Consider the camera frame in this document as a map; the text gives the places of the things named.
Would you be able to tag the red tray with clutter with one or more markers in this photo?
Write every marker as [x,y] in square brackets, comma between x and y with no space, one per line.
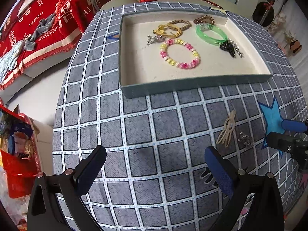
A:
[19,157]

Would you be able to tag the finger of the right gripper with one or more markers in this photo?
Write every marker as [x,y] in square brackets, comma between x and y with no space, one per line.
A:
[294,126]
[286,143]

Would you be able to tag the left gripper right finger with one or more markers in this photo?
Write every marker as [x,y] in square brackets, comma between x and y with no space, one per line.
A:
[266,211]

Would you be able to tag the blue checkered tablecloth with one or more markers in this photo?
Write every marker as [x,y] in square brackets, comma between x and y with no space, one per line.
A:
[155,176]

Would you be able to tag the green transparent bangle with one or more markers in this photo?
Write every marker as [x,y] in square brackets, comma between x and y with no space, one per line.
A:
[211,34]

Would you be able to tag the silver pink gem brooch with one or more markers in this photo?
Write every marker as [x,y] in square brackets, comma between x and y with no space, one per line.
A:
[155,39]

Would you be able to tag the black hair claw clip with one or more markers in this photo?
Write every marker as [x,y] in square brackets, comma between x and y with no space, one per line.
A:
[228,47]

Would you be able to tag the light blue blanket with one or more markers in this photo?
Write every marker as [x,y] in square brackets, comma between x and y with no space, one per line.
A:
[9,60]

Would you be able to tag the grey cloth on sofa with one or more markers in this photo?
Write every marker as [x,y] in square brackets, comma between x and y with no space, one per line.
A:
[43,27]

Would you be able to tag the sofa with red blanket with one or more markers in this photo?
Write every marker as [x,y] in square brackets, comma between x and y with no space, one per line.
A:
[72,17]

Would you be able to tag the grey jewelry tray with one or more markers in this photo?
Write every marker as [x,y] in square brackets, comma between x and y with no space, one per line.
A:
[183,61]

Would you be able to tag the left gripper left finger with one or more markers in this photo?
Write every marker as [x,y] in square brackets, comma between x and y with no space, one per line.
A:
[44,211]

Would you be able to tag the beige hair clip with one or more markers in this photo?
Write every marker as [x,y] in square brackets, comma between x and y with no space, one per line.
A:
[225,135]

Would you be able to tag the lower washing machine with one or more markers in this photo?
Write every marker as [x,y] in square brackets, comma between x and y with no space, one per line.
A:
[266,11]

